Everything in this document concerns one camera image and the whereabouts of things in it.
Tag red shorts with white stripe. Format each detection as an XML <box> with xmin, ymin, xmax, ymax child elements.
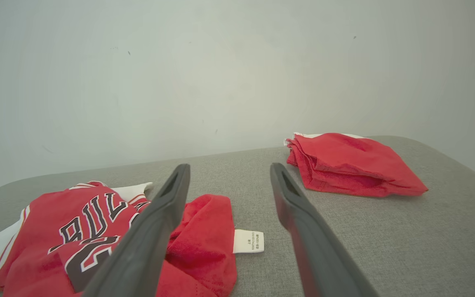
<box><xmin>284</xmin><ymin>132</ymin><xmax>429</xmax><ymax>198</ymax></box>

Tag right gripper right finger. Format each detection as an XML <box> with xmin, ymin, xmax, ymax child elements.
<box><xmin>270</xmin><ymin>163</ymin><xmax>381</xmax><ymax>297</ymax></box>

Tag red basketball jersey white sleeves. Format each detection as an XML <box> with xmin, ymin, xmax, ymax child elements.
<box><xmin>0</xmin><ymin>180</ymin><xmax>265</xmax><ymax>297</ymax></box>

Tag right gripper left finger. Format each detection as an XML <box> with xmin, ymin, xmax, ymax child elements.
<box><xmin>82</xmin><ymin>163</ymin><xmax>191</xmax><ymax>297</ymax></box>

